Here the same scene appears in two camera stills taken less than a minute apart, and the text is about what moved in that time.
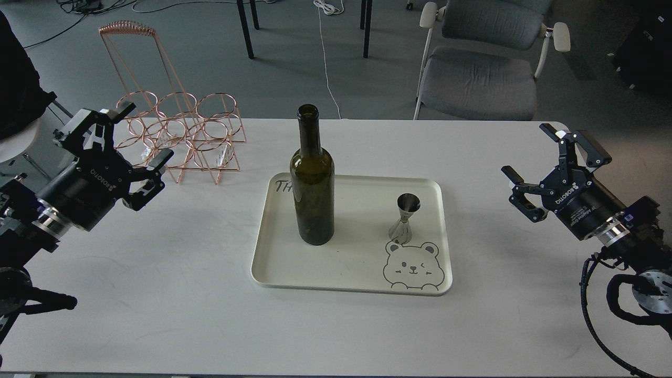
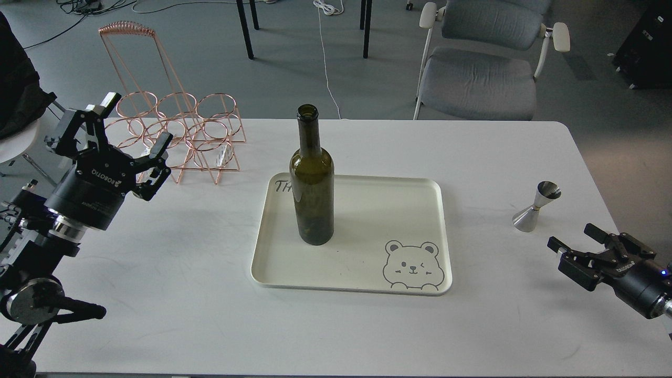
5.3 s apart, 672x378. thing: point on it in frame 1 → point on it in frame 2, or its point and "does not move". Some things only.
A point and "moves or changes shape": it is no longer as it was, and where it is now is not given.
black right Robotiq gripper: x=584 y=205 → x=637 y=282
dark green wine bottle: x=313 y=178 does not move
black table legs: x=363 y=8 does not move
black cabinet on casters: x=644 y=58 does not move
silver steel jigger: x=400 y=232 moves or changes shape
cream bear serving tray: x=362 y=255 does not move
